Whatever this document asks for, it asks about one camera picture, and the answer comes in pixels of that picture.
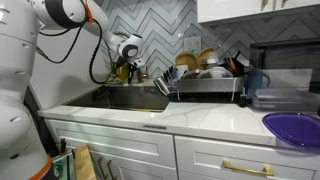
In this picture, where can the steel dish rack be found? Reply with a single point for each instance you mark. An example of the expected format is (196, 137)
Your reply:
(206, 85)

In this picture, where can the blue tinted pitcher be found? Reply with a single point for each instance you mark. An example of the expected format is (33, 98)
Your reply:
(256, 81)

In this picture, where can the black cookware piece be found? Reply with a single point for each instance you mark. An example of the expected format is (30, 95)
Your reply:
(235, 66)

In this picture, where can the yellow cloth draped over faucet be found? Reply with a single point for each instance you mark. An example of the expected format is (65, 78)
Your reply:
(122, 72)

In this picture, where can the small black bottle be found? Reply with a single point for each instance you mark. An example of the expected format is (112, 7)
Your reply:
(242, 100)

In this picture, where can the white bowl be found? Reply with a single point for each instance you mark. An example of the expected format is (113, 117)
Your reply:
(216, 71)

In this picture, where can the purple plastic bowl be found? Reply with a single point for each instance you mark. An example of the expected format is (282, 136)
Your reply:
(293, 128)

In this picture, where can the steel cutlery cup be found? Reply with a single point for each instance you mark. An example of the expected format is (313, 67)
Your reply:
(161, 85)

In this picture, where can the round wooden plate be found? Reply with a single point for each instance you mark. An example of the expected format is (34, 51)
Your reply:
(204, 55)
(185, 59)

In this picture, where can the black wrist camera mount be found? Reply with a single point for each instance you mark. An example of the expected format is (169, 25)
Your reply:
(120, 62)

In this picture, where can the stainless steel sink basin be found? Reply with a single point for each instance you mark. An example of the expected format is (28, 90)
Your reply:
(133, 98)

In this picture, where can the white wall outlet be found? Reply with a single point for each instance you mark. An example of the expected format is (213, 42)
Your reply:
(192, 45)

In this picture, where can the dark translucent water dispenser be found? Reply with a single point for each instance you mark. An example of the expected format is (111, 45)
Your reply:
(286, 56)

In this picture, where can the clear plastic storage containers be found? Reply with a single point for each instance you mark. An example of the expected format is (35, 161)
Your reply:
(283, 100)

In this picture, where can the wooden cutting board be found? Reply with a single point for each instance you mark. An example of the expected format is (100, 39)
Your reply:
(83, 163)

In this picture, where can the white mug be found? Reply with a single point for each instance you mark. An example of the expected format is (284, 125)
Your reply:
(182, 70)

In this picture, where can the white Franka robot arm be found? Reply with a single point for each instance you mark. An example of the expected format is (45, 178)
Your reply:
(16, 50)

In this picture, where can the clear baby bottle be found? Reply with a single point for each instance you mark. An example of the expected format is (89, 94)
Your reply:
(212, 59)

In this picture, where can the brass spring kitchen faucet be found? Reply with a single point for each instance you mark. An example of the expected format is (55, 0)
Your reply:
(121, 33)

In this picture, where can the white upper cabinet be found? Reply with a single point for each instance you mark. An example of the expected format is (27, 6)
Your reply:
(230, 9)

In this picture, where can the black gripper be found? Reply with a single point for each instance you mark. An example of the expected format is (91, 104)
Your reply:
(132, 69)

